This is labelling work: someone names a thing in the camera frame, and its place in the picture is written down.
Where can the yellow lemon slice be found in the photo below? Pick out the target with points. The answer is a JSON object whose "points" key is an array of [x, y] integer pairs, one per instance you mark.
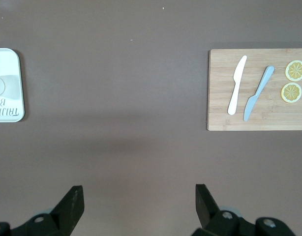
{"points": [[295, 70], [291, 92]]}

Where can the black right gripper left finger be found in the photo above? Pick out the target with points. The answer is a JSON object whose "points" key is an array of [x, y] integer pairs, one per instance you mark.
{"points": [[60, 218]]}

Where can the grey plastic knife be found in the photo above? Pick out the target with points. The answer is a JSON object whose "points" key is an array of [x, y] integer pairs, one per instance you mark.
{"points": [[258, 91]]}

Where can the wooden cutting board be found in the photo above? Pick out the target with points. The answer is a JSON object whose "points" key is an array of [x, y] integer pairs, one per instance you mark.
{"points": [[264, 115]]}

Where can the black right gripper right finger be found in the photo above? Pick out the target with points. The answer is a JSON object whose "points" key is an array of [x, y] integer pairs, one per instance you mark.
{"points": [[210, 216]]}

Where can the white plastic knife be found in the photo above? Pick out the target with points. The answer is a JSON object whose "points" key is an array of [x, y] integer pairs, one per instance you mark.
{"points": [[237, 83]]}

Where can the white tray with bear print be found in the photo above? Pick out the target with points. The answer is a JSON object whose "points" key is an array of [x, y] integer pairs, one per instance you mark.
{"points": [[8, 61]]}

